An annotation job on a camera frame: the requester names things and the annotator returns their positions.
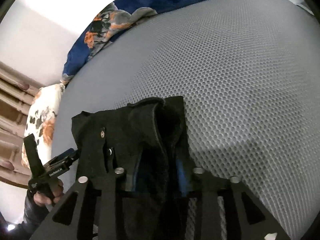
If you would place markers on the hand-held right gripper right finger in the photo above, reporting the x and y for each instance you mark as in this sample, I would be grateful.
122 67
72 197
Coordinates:
181 177

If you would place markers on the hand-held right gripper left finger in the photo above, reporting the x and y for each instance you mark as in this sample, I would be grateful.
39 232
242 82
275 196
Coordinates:
134 180

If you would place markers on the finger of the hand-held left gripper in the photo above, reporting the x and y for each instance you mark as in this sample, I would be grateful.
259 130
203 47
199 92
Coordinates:
66 157

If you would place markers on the black pants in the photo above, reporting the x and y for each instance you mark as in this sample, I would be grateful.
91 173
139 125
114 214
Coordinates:
150 135

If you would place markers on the person's left forearm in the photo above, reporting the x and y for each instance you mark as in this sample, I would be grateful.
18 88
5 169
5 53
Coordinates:
35 215

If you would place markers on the person's left hand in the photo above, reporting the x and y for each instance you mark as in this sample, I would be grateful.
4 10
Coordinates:
41 198

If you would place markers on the white floral pillow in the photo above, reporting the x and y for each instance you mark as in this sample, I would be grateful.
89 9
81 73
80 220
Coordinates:
43 120

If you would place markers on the brown pleated curtain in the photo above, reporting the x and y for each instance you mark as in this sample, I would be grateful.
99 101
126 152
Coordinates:
12 100

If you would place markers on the grey mesh mattress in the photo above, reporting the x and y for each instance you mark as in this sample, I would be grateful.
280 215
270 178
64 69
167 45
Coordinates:
225 80

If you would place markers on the blue floral blanket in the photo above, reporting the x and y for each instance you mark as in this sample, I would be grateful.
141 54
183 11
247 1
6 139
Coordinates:
130 10

